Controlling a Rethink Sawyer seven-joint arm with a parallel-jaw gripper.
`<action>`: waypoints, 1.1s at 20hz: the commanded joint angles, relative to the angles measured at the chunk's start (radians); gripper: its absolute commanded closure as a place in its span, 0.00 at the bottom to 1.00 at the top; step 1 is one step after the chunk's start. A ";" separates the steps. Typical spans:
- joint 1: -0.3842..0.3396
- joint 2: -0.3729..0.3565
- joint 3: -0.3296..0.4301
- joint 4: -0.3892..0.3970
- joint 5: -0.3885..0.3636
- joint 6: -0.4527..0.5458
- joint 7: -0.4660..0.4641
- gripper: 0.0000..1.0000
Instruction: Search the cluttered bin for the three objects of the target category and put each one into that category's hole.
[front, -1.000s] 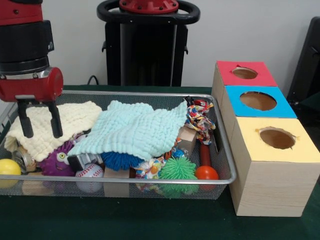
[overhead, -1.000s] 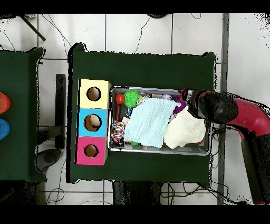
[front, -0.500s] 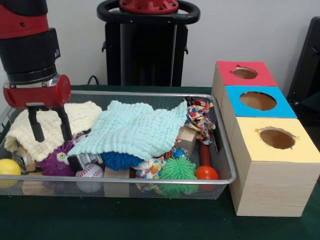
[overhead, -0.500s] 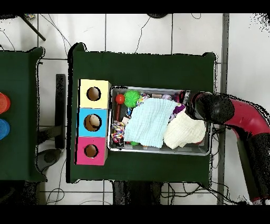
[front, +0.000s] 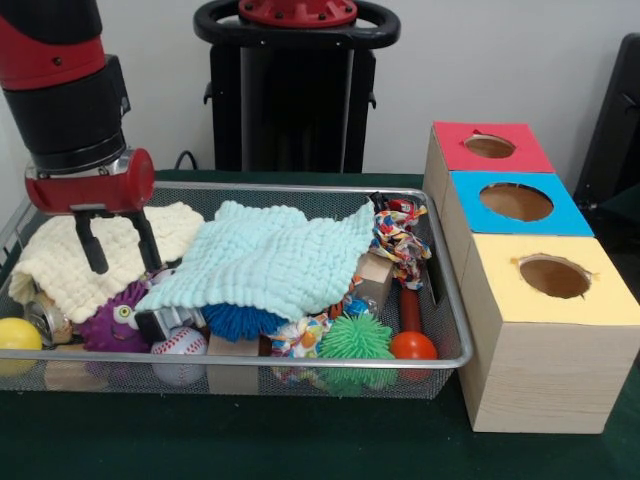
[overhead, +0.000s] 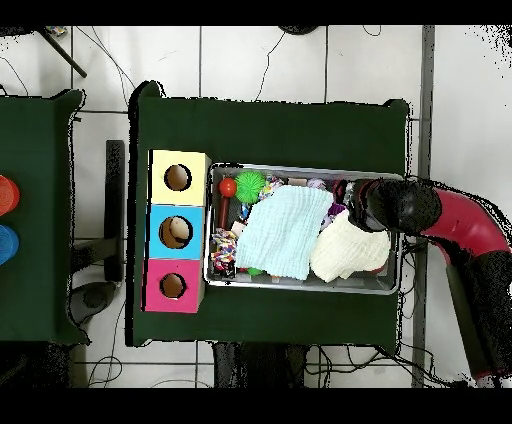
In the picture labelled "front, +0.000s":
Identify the mint knitted cloth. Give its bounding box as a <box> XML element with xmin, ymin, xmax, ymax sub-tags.
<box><xmin>135</xmin><ymin>200</ymin><xmax>377</xmax><ymax>323</ymax></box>

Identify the purple monster toy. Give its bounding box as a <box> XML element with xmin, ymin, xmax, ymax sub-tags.
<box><xmin>80</xmin><ymin>282</ymin><xmax>153</xmax><ymax>353</ymax></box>

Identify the clear shallow mesh bin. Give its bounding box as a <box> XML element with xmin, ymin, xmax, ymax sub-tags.
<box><xmin>0</xmin><ymin>178</ymin><xmax>475</xmax><ymax>401</ymax></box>

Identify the silver drink can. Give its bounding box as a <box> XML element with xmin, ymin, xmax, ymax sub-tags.
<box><xmin>24</xmin><ymin>298</ymin><xmax>73</xmax><ymax>347</ymax></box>

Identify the green spiky ball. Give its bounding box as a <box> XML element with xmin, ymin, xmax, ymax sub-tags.
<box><xmin>317</xmin><ymin>312</ymin><xmax>396</xmax><ymax>393</ymax></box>

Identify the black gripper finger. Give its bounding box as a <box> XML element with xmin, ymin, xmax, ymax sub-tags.
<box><xmin>128</xmin><ymin>208</ymin><xmax>163</xmax><ymax>271</ymax></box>
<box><xmin>75</xmin><ymin>213</ymin><xmax>109</xmax><ymax>275</ymax></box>

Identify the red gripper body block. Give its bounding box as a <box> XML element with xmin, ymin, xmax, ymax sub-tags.
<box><xmin>25</xmin><ymin>148</ymin><xmax>156</xmax><ymax>216</ymax></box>

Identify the yellow ball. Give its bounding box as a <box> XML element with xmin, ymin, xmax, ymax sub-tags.
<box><xmin>0</xmin><ymin>318</ymin><xmax>44</xmax><ymax>379</ymax></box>

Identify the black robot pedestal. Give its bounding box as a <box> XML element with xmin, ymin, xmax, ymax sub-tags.
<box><xmin>194</xmin><ymin>0</ymin><xmax>401</xmax><ymax>173</ymax></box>

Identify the multicoloured rope toy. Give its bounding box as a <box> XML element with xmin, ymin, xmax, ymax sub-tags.
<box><xmin>370</xmin><ymin>198</ymin><xmax>433</xmax><ymax>291</ymax></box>

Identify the white baseball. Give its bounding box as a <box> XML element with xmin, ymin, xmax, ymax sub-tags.
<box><xmin>151</xmin><ymin>327</ymin><xmax>209</xmax><ymax>387</ymax></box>

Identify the cream knitted cloth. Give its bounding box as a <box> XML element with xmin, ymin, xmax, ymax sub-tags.
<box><xmin>8</xmin><ymin>202</ymin><xmax>206</xmax><ymax>323</ymax></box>

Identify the wooden box with three holes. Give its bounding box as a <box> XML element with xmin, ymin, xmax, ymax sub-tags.
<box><xmin>423</xmin><ymin>121</ymin><xmax>640</xmax><ymax>435</ymax></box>

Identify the dark green tablecloth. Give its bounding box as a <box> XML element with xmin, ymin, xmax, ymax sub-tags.
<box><xmin>0</xmin><ymin>168</ymin><xmax>640</xmax><ymax>480</ymax></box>

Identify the black panel stand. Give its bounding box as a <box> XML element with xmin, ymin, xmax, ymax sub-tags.
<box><xmin>573</xmin><ymin>33</ymin><xmax>640</xmax><ymax>236</ymax></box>

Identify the red maraca rattle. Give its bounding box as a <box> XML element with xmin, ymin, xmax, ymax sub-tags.
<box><xmin>389</xmin><ymin>285</ymin><xmax>439</xmax><ymax>363</ymax></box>

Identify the blue spiky ball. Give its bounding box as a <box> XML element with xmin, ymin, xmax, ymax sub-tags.
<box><xmin>203</xmin><ymin>300</ymin><xmax>291</xmax><ymax>342</ymax></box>

